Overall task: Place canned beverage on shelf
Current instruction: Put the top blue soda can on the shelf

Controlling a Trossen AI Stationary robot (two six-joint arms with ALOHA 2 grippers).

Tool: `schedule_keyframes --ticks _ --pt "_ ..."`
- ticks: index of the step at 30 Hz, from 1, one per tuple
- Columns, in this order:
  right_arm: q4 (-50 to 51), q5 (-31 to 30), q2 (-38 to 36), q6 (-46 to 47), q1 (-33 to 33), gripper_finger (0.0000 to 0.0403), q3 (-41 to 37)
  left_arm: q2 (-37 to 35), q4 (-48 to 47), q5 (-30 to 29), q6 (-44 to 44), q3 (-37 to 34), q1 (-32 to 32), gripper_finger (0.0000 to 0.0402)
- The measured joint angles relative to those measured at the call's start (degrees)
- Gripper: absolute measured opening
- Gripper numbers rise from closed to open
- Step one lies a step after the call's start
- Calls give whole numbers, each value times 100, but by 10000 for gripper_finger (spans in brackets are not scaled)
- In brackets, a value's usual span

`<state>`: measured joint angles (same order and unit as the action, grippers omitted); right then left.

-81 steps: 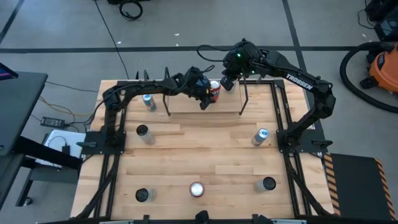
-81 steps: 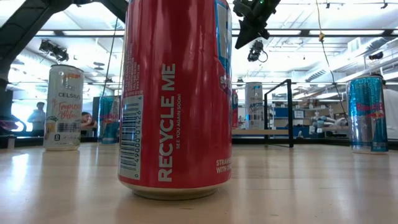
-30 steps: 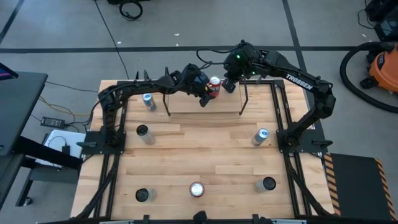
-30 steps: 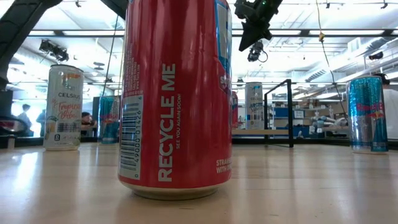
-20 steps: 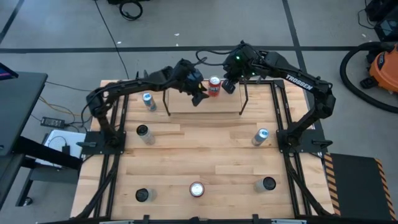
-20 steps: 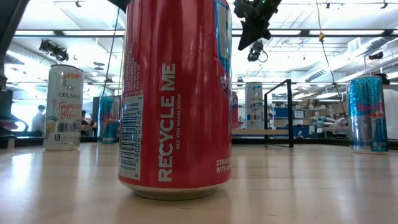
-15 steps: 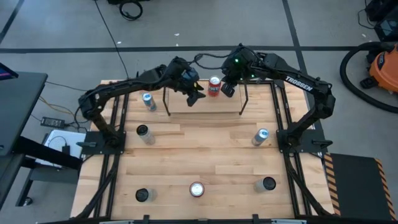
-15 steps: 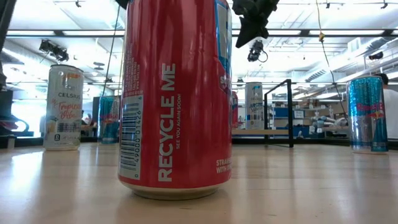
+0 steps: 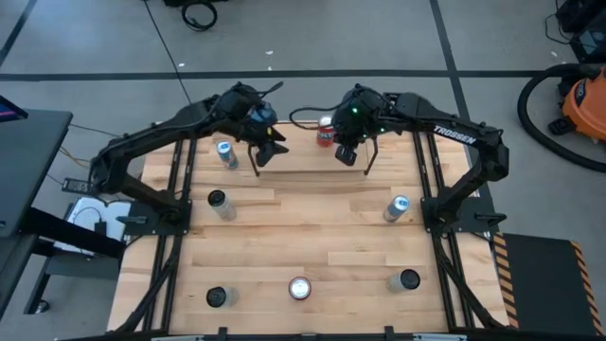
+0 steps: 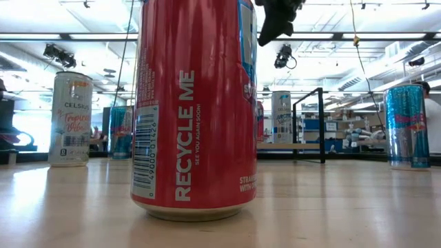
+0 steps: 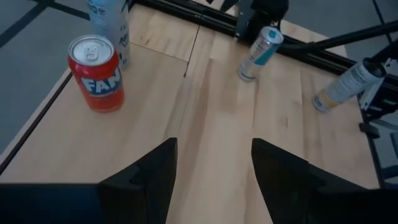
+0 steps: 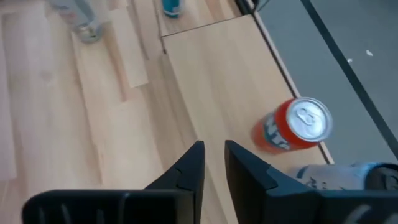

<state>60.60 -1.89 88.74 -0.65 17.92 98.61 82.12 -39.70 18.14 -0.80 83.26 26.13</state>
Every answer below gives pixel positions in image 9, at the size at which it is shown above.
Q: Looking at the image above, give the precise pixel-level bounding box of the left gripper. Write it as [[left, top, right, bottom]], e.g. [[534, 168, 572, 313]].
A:
[[218, 82, 290, 168]]

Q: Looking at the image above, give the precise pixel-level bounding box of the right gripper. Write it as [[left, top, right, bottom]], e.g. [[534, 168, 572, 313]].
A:
[[330, 84, 387, 148]]

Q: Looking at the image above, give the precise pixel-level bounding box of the blue silver Red Bull can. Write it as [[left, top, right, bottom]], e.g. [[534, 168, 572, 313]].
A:
[[215, 139, 241, 171], [382, 194, 411, 224]]

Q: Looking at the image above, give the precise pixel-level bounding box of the white Celsius tropical can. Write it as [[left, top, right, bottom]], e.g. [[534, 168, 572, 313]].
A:
[[384, 268, 422, 294], [206, 188, 238, 223]]

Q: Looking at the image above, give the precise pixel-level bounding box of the white Celsius Arctic can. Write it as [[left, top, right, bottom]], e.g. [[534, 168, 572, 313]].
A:
[[205, 285, 241, 310]]

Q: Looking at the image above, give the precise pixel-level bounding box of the orange shop vacuum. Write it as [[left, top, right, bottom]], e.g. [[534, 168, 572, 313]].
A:
[[516, 63, 606, 172], [548, 65, 606, 143]]

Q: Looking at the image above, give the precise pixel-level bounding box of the white device box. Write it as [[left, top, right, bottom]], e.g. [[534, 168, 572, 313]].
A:
[[54, 197, 134, 257]]

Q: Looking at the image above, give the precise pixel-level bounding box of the black power adapter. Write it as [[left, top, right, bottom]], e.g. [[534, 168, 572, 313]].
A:
[[61, 177, 96, 194]]

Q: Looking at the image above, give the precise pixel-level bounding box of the black desk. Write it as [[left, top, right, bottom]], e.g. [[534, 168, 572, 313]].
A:
[[0, 108, 127, 318]]

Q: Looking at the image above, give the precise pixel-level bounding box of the black equipment case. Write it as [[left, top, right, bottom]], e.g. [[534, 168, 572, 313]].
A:
[[544, 0, 606, 65]]

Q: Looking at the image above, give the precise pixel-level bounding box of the black hazard-striped floor mat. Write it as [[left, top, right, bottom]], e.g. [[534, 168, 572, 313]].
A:
[[491, 232, 606, 337]]

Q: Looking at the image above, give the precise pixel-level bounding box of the laptop screen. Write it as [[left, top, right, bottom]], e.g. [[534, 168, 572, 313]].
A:
[[0, 94, 28, 123]]

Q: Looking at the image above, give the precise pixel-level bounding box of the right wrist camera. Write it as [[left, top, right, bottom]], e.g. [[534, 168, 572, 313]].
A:
[[334, 144, 359, 168]]

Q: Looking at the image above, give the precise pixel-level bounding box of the black wire rack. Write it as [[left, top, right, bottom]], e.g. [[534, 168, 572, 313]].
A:
[[247, 120, 379, 177]]

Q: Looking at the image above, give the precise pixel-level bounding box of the black camera cable loop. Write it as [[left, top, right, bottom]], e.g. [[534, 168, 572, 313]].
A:
[[288, 106, 335, 132], [253, 81, 285, 100]]

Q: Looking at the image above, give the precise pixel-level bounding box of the long black floor cable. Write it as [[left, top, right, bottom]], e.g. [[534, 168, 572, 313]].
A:
[[143, 0, 193, 105]]

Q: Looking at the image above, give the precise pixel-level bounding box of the coiled black cable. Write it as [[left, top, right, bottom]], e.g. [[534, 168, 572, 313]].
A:
[[181, 0, 219, 32]]

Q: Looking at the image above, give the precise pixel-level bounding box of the black aluminium table frame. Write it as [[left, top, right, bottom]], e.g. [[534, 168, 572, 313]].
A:
[[108, 120, 510, 341]]

